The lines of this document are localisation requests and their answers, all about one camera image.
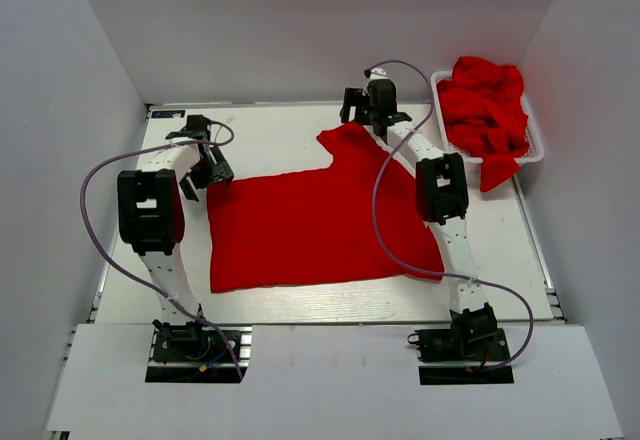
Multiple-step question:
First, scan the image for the pile of red t-shirts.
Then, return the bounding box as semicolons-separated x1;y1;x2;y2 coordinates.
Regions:
438;56;528;193

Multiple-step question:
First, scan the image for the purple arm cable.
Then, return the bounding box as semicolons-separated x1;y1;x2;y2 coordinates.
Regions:
363;59;536;374
79;119;246;381

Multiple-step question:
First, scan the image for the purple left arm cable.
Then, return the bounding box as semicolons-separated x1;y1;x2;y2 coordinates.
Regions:
79;119;246;381

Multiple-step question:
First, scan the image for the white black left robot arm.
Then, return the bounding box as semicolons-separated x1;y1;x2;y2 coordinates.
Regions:
117;115;234;359

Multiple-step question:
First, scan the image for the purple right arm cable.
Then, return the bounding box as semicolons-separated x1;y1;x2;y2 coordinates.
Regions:
363;59;536;374

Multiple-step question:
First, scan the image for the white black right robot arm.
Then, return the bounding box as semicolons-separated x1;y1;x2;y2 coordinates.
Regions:
340;68;498;359

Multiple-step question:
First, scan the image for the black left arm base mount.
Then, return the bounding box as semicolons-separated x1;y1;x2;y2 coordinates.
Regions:
145;320;251;385

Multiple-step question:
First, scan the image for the white plastic laundry basket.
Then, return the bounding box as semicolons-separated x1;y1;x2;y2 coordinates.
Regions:
430;70;545;166

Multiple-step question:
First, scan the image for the small blue table label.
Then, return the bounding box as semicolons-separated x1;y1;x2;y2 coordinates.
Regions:
150;110;185;119

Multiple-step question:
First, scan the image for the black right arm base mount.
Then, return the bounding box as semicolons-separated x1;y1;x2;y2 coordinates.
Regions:
407;328;514;386

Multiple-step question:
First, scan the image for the red t-shirt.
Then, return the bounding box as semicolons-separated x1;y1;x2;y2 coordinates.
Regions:
207;123;444;293

